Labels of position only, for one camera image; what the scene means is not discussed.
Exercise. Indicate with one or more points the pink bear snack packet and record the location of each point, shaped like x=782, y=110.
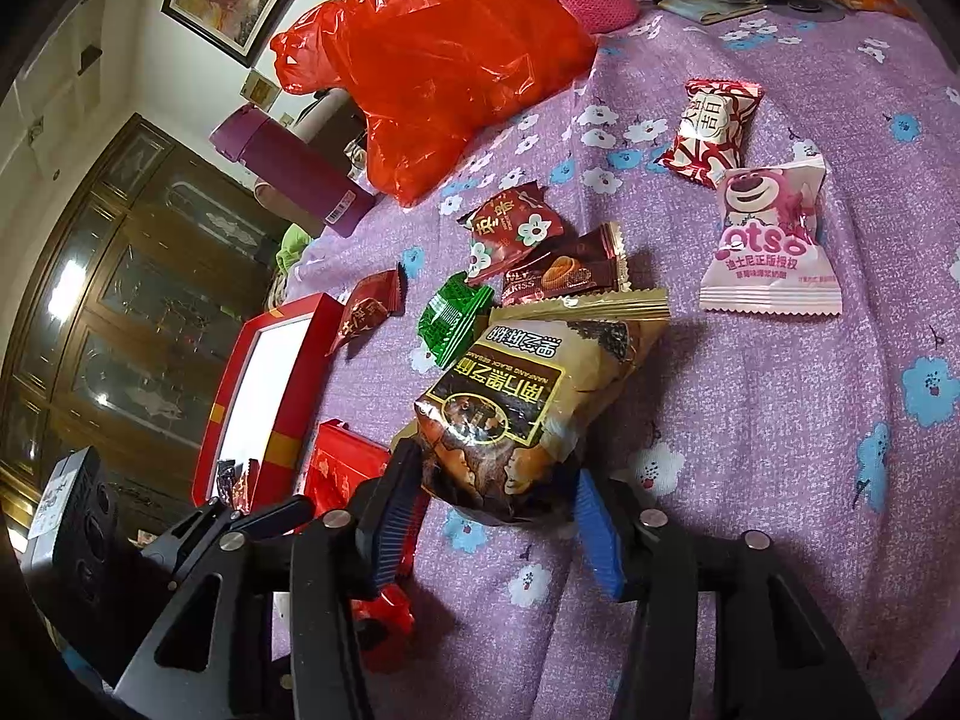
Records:
x=765, y=240

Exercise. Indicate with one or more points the red plastic bag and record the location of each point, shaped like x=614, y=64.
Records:
x=450, y=75

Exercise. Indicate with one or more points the green snack packet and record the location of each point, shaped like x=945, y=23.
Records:
x=450, y=319

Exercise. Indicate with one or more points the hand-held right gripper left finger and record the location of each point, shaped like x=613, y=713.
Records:
x=394, y=525

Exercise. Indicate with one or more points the white roll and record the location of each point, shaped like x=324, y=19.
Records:
x=322, y=116

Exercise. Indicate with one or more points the red foil snack packet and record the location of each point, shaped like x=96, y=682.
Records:
x=337, y=465

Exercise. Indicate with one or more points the pale folded cloth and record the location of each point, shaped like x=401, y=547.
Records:
x=705, y=11

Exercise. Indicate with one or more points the green cloth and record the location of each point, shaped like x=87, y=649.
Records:
x=292, y=249

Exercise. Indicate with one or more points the red gift box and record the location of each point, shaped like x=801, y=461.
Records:
x=300, y=390

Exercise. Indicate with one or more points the dark wooden glass cabinet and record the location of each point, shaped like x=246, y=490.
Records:
x=112, y=300

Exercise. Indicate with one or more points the brown chocolate snack packet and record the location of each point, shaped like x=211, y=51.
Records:
x=562, y=274

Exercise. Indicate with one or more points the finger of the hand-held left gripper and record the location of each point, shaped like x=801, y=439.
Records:
x=277, y=516

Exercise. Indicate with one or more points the gold wall plate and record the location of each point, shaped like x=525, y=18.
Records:
x=259, y=85

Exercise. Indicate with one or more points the dark red small snack packet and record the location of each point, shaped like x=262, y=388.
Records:
x=367, y=311

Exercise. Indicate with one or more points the brown sesame snack bag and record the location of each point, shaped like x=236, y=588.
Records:
x=525, y=390

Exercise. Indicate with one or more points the red flower print snack packet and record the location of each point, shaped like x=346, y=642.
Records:
x=510, y=229

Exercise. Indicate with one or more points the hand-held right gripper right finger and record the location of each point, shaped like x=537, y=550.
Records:
x=600, y=547

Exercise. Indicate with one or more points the dark wrapped candy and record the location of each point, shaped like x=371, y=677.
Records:
x=232, y=484

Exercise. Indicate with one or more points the red and white snack packet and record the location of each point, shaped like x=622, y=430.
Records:
x=709, y=135

